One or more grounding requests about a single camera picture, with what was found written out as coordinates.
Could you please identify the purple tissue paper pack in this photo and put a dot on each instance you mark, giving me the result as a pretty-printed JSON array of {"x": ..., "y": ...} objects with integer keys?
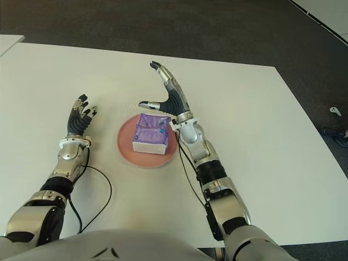
[{"x": 149, "y": 134}]

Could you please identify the silver robot torso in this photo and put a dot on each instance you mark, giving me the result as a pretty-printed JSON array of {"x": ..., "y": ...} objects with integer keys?
[{"x": 108, "y": 247}]

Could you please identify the white handheld controller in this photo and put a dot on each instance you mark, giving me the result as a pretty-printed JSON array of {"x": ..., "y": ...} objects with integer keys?
[{"x": 335, "y": 111}]

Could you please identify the white side table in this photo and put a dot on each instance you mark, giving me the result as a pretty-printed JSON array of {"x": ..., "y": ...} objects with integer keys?
[{"x": 8, "y": 43}]

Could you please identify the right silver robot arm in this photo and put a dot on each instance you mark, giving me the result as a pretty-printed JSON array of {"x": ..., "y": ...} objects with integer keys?
[{"x": 201, "y": 152}]

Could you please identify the dark shoe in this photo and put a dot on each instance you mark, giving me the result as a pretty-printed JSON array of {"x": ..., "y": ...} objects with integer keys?
[{"x": 335, "y": 136}]

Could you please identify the pink round plate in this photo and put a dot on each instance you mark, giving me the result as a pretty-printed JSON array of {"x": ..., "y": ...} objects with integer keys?
[{"x": 126, "y": 146}]

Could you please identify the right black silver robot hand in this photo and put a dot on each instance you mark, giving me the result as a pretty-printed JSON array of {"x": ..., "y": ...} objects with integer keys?
[{"x": 175, "y": 100}]

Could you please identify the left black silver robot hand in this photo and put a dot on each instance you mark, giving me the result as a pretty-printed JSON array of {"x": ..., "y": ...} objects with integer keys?
[{"x": 77, "y": 125}]

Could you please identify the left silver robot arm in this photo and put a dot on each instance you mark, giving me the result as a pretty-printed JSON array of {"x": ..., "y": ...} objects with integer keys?
[{"x": 68, "y": 157}]

